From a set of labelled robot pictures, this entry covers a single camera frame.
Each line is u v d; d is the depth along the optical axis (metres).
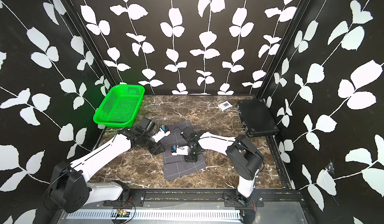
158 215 0.70
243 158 0.47
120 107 1.11
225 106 1.13
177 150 0.76
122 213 0.71
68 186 0.40
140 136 0.60
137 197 0.74
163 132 0.74
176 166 0.82
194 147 0.65
